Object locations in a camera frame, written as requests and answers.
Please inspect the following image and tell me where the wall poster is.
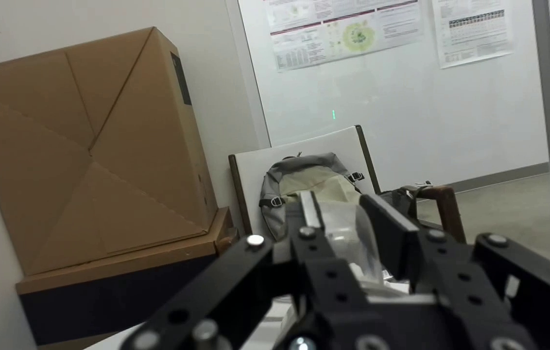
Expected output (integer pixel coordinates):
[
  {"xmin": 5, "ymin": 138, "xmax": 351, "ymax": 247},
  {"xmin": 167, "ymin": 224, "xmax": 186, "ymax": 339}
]
[
  {"xmin": 431, "ymin": 0, "xmax": 513, "ymax": 68},
  {"xmin": 262, "ymin": 0, "xmax": 421, "ymax": 70}
]

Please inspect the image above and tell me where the clear measuring jug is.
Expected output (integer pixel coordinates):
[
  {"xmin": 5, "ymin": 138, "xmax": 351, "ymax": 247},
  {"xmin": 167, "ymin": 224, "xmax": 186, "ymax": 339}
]
[{"xmin": 320, "ymin": 203, "xmax": 404, "ymax": 298}]

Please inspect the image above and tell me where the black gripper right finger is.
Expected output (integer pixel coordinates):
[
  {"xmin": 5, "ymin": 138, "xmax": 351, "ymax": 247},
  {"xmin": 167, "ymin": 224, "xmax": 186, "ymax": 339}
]
[{"xmin": 359, "ymin": 195, "xmax": 550, "ymax": 350}]

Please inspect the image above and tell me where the dark wooden stool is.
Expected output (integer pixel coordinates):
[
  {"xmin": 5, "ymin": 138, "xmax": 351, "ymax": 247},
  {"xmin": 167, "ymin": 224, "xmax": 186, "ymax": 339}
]
[{"xmin": 382, "ymin": 183, "xmax": 466, "ymax": 243}]

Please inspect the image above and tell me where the large cardboard box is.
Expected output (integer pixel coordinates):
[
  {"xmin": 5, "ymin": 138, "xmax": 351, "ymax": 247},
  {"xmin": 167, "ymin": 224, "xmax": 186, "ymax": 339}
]
[{"xmin": 0, "ymin": 28, "xmax": 215, "ymax": 274}]

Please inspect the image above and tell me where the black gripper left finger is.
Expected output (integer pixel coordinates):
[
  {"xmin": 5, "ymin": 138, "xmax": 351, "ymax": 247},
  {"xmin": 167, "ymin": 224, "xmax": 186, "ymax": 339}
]
[{"xmin": 120, "ymin": 191, "xmax": 371, "ymax": 350}]

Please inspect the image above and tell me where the grey backpack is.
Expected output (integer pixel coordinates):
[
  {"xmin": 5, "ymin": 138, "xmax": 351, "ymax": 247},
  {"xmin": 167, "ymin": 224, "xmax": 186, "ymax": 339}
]
[{"xmin": 258, "ymin": 152, "xmax": 365, "ymax": 241}]

